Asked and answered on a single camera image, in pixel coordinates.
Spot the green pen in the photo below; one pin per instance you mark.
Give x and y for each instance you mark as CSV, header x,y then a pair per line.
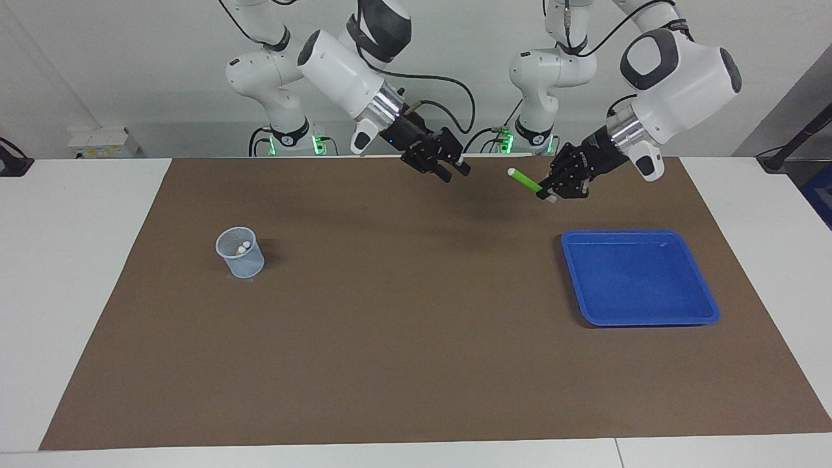
x,y
523,179

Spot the black clamp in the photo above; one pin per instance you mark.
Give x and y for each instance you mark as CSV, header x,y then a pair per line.
x,y
13,162

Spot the white box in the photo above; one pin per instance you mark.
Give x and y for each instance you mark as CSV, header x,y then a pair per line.
x,y
101,142

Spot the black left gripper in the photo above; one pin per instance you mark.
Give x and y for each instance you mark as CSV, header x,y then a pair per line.
x,y
591,162

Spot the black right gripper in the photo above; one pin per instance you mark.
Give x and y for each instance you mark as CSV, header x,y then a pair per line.
x,y
422,146

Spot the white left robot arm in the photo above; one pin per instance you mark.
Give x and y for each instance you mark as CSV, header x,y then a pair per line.
x,y
689,78

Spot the light blue mesh cup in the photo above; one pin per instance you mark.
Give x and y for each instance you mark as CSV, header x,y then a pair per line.
x,y
242,265

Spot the blue plastic tray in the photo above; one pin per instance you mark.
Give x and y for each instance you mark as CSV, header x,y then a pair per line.
x,y
637,279

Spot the brown table mat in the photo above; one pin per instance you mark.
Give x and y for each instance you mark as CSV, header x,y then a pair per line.
x,y
416,338

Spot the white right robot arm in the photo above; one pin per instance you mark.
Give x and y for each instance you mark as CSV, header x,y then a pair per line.
x,y
338,65

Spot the black stand pole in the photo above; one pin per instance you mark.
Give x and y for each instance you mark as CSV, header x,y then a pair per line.
x,y
793,140

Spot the blue object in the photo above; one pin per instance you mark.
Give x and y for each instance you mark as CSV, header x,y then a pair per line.
x,y
820,195

